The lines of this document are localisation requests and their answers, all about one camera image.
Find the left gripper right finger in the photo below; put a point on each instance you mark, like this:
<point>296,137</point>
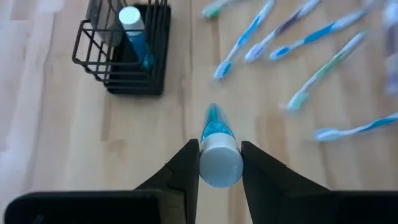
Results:
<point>311,208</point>

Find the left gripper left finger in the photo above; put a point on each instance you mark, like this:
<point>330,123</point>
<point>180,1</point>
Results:
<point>93,208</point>

